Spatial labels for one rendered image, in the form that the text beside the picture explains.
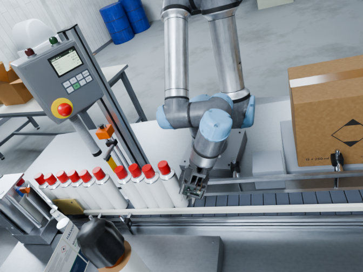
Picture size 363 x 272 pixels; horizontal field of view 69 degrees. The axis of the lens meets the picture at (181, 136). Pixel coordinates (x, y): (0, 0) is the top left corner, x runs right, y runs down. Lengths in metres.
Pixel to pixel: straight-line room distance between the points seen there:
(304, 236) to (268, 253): 0.12
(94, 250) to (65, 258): 0.26
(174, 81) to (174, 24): 0.18
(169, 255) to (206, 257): 0.11
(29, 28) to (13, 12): 0.85
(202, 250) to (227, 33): 0.66
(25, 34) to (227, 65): 4.88
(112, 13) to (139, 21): 0.82
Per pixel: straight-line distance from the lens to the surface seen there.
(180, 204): 0.92
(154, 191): 0.88
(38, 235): 1.13
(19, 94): 3.16
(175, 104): 0.77
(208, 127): 0.63
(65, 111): 0.81
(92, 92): 0.86
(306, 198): 0.91
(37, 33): 5.57
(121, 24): 7.22
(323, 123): 0.92
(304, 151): 0.99
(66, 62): 0.82
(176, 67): 0.80
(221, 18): 0.88
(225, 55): 0.90
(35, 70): 0.81
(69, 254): 0.88
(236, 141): 1.12
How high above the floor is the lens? 1.60
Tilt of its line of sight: 35 degrees down
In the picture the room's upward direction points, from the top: 21 degrees counter-clockwise
